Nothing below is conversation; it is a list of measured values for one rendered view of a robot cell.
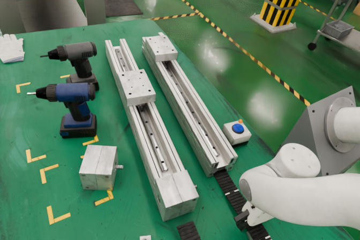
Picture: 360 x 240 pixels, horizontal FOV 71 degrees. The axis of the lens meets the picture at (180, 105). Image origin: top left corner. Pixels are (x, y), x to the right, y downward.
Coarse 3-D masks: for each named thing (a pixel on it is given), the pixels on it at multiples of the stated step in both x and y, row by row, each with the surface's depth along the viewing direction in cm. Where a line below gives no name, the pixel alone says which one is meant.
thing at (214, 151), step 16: (144, 48) 132; (160, 64) 116; (176, 64) 118; (160, 80) 116; (176, 80) 115; (176, 96) 101; (192, 96) 103; (176, 112) 103; (192, 112) 100; (208, 112) 97; (192, 128) 91; (208, 128) 95; (192, 144) 93; (208, 144) 86; (224, 144) 87; (208, 160) 82; (224, 160) 87; (208, 176) 86
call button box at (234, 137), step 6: (228, 126) 97; (228, 132) 95; (234, 132) 95; (240, 132) 95; (246, 132) 96; (228, 138) 96; (234, 138) 93; (240, 138) 93; (246, 138) 95; (234, 144) 95; (240, 144) 97
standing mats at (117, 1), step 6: (108, 0) 359; (114, 0) 361; (120, 0) 364; (126, 0) 367; (132, 0) 371; (108, 6) 344; (114, 6) 346; (120, 6) 349; (126, 6) 351; (132, 6) 353; (108, 12) 331; (114, 12) 334; (120, 12) 336; (126, 12) 338; (132, 12) 340; (138, 12) 342
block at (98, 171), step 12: (84, 156) 76; (96, 156) 76; (108, 156) 77; (84, 168) 73; (96, 168) 73; (108, 168) 74; (120, 168) 79; (84, 180) 74; (96, 180) 74; (108, 180) 74
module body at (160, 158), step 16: (112, 48) 121; (128, 48) 122; (112, 64) 114; (128, 64) 118; (128, 112) 97; (144, 112) 97; (144, 128) 88; (160, 128) 88; (144, 144) 83; (160, 144) 88; (144, 160) 84; (160, 160) 82; (176, 160) 80; (160, 176) 75
